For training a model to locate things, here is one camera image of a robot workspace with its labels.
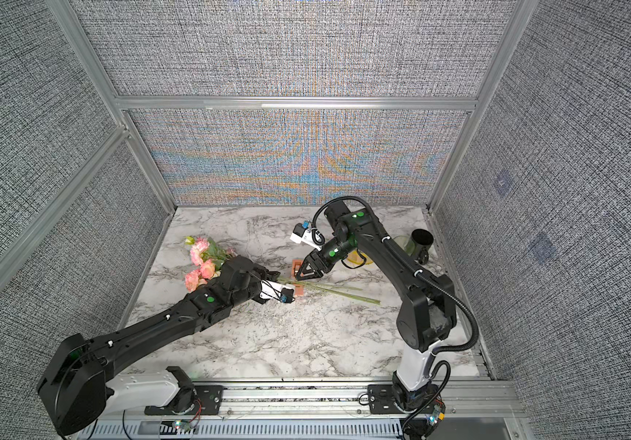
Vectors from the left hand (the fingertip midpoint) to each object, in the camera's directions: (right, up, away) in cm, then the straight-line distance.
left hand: (279, 264), depth 81 cm
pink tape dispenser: (+6, -5, -10) cm, 13 cm away
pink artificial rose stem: (-21, +2, -2) cm, 21 cm away
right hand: (+8, 0, -5) cm, 9 cm away
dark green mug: (+44, +6, +6) cm, 45 cm away
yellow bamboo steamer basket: (+21, +3, -12) cm, 24 cm away
